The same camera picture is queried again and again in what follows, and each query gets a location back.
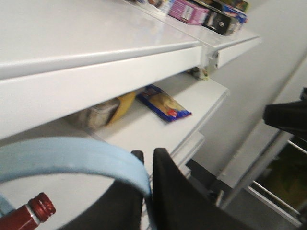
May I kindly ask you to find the red coke bottle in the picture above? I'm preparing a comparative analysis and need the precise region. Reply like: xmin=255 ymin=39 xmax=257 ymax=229
xmin=0 ymin=193 xmax=56 ymax=230

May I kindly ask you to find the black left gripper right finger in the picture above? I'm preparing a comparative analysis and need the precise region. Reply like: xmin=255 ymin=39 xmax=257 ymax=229
xmin=153 ymin=148 xmax=249 ymax=230

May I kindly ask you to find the white metal store shelving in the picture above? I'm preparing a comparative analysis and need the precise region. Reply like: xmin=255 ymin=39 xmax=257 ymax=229
xmin=0 ymin=0 xmax=262 ymax=230

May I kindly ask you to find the blue snack bag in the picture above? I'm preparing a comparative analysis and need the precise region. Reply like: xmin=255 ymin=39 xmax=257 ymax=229
xmin=137 ymin=84 xmax=192 ymax=122

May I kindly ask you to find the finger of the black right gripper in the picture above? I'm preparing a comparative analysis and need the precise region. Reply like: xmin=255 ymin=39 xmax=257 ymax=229
xmin=263 ymin=87 xmax=307 ymax=136

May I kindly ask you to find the yellow labelled cookie box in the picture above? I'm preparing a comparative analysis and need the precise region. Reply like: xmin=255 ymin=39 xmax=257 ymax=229
xmin=65 ymin=92 xmax=136 ymax=129

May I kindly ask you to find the white metal rack frame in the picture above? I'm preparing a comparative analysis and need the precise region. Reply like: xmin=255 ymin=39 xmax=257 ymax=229
xmin=216 ymin=131 xmax=307 ymax=227

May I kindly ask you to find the black box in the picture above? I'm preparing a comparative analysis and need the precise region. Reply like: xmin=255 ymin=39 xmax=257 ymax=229
xmin=202 ymin=9 xmax=238 ymax=36

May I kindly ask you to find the light blue plastic basket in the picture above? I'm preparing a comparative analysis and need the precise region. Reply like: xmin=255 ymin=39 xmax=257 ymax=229
xmin=0 ymin=137 xmax=157 ymax=230

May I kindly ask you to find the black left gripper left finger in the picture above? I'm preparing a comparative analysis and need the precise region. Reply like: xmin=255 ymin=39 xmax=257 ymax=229
xmin=61 ymin=181 xmax=143 ymax=230

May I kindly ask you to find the pink box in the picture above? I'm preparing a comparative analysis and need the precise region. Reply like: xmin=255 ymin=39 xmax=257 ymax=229
xmin=168 ymin=0 xmax=209 ymax=25

